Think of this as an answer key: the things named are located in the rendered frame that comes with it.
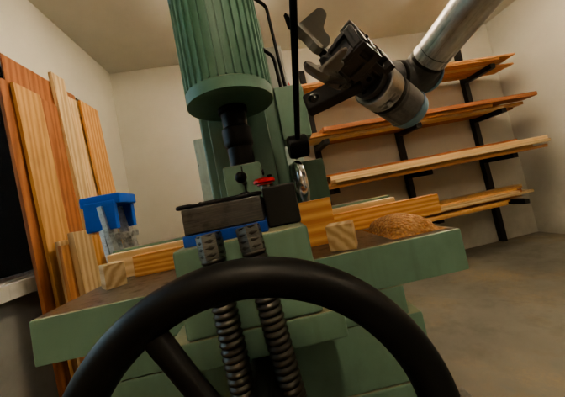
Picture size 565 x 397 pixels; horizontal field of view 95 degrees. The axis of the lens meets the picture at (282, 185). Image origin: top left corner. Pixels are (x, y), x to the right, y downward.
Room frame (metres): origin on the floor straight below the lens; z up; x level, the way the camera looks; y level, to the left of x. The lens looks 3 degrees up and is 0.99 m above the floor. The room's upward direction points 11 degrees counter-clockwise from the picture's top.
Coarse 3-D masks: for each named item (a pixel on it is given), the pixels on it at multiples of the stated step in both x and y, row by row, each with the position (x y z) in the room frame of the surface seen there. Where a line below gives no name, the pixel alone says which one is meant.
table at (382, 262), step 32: (320, 256) 0.38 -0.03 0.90; (352, 256) 0.37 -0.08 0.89; (384, 256) 0.37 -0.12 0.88; (416, 256) 0.37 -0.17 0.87; (448, 256) 0.38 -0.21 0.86; (96, 288) 0.46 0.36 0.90; (128, 288) 0.41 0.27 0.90; (32, 320) 0.34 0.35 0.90; (64, 320) 0.34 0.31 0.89; (96, 320) 0.35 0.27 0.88; (288, 320) 0.27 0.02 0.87; (320, 320) 0.27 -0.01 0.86; (64, 352) 0.34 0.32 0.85; (192, 352) 0.26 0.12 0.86; (256, 352) 0.27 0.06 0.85
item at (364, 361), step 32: (416, 320) 0.37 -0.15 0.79; (320, 352) 0.36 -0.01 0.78; (352, 352) 0.37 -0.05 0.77; (384, 352) 0.37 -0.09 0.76; (128, 384) 0.35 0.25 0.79; (160, 384) 0.35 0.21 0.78; (224, 384) 0.36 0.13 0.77; (320, 384) 0.36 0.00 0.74; (352, 384) 0.37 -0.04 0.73; (384, 384) 0.37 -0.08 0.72
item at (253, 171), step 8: (224, 168) 0.47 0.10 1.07; (232, 168) 0.47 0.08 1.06; (240, 168) 0.47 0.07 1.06; (248, 168) 0.48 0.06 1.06; (256, 168) 0.48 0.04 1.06; (224, 176) 0.47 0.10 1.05; (232, 176) 0.47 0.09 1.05; (248, 176) 0.48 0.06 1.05; (256, 176) 0.48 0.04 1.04; (232, 184) 0.47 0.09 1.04; (240, 184) 0.47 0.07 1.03; (248, 184) 0.48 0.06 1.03; (232, 192) 0.47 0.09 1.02; (240, 192) 0.47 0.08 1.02
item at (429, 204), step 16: (368, 208) 0.53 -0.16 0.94; (384, 208) 0.53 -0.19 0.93; (400, 208) 0.53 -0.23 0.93; (416, 208) 0.54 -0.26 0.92; (432, 208) 0.54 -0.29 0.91; (368, 224) 0.53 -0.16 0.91; (144, 256) 0.50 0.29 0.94; (160, 256) 0.50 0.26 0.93; (144, 272) 0.50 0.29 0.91; (160, 272) 0.50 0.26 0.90
